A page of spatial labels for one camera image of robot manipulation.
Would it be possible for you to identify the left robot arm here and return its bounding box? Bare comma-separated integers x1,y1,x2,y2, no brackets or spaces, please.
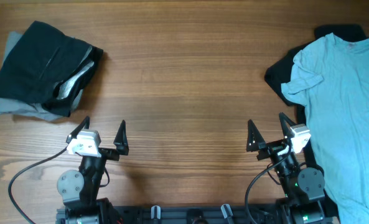
55,116,129,224

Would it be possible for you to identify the black shirt at right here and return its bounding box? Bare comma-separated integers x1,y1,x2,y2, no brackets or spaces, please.
264,24,367,217

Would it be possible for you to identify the light blue t-shirt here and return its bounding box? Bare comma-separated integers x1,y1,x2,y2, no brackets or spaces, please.
281,34,369,223

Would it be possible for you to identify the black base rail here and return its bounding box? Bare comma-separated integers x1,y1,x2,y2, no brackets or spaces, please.
56,203,332,224

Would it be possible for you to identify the black folded garment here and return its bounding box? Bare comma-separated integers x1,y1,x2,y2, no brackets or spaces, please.
0,21,103,117

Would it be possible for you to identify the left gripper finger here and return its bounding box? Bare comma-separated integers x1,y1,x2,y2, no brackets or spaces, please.
113,120,129,156
66,116,90,143

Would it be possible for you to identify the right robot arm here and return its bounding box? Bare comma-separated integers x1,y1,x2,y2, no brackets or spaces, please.
245,113,325,223

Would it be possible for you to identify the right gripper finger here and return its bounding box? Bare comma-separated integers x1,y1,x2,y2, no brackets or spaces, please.
279,113,296,138
246,119,266,152

